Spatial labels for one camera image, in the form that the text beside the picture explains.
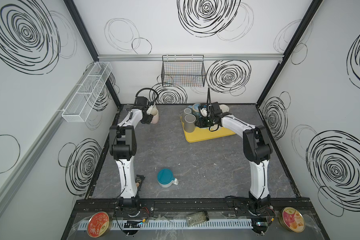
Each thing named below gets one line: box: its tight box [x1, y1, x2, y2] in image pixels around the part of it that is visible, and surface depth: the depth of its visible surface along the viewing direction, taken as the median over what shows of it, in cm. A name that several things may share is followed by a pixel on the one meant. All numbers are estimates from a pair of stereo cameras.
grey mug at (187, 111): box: [183, 108, 192, 117], surface depth 104 cm
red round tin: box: [86, 211, 111, 238], surface depth 68 cm
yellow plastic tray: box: [180, 115, 236, 143], surface depth 101 cm
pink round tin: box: [278, 206, 306, 233], surface depth 69 cm
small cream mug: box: [219, 104, 230, 113], surface depth 111 cm
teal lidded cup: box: [157, 168, 179, 188], surface depth 77 cm
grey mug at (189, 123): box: [184, 114, 196, 133], surface depth 99 cm
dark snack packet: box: [135, 174, 146, 191], surface depth 84 cm
